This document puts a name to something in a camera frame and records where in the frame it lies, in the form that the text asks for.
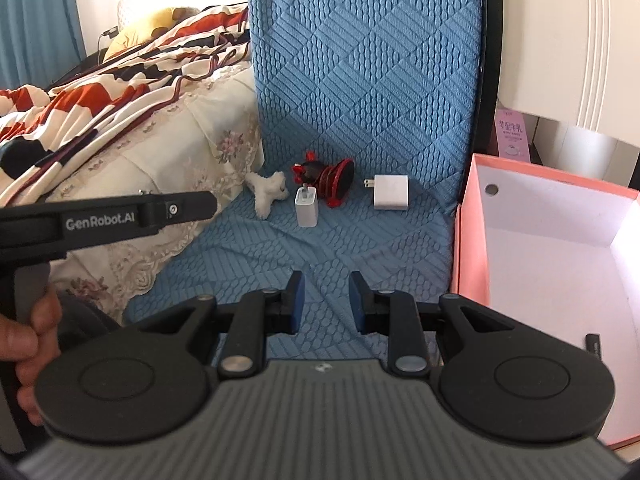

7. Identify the yellow pillow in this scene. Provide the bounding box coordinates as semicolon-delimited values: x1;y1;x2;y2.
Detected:
102;6;201;61

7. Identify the cream plastic folding board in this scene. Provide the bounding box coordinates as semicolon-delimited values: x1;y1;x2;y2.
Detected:
496;0;640;143

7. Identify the floral cream quilt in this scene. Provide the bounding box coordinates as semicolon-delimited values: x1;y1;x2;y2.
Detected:
0;67;266;323

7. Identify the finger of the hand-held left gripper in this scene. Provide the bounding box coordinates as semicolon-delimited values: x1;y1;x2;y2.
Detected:
140;191;219;233

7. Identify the blue curtain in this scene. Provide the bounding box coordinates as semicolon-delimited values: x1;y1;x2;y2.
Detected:
0;0;87;92

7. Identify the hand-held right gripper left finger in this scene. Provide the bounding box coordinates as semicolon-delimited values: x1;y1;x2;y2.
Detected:
135;270;307;380

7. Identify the red black figurine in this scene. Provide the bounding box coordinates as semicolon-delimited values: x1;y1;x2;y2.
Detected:
292;151;357;208

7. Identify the blue textured seat cover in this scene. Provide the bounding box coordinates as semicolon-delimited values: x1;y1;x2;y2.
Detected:
122;0;486;361

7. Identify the pink cardboard box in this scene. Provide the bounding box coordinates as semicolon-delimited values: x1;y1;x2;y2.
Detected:
450;154;640;451

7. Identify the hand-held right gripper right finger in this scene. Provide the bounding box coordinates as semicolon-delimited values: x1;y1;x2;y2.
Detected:
348;271;522;380

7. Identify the small white charger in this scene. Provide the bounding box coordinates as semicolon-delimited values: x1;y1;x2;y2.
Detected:
295;186;316;229

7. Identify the beige folding chair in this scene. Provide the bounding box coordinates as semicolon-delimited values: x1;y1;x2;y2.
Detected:
472;0;503;201

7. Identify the large white charger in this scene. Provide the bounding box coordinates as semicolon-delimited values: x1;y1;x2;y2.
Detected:
362;175;411;211

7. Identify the red striped blanket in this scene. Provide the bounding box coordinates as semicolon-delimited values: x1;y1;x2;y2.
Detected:
0;5;251;208

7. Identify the white coral-shaped toy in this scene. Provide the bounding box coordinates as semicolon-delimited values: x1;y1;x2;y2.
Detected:
245;171;288;219

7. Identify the person's left hand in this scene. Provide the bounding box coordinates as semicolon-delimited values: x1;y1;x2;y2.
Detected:
0;290;63;427

